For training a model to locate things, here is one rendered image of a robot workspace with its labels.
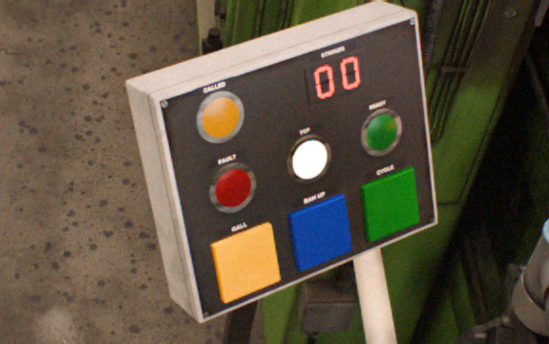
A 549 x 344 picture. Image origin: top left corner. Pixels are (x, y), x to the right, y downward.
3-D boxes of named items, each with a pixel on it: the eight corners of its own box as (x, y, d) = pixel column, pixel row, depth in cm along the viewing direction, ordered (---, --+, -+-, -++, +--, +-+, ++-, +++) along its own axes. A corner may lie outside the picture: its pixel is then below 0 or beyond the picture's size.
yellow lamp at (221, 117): (241, 141, 129) (244, 115, 125) (198, 140, 128) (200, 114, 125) (238, 119, 131) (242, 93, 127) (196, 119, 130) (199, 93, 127)
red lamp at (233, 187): (252, 210, 132) (257, 186, 129) (211, 210, 132) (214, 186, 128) (250, 188, 134) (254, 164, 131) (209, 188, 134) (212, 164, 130)
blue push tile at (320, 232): (353, 251, 142) (345, 195, 139) (299, 273, 139) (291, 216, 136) (345, 245, 143) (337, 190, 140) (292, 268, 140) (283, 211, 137)
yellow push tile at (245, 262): (281, 281, 138) (272, 224, 135) (225, 304, 135) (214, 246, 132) (274, 275, 139) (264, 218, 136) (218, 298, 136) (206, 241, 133)
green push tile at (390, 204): (420, 223, 146) (414, 168, 143) (370, 244, 143) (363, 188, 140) (412, 218, 147) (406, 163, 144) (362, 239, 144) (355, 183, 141)
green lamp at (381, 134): (398, 154, 140) (406, 130, 137) (360, 154, 140) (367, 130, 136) (394, 135, 142) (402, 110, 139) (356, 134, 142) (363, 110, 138)
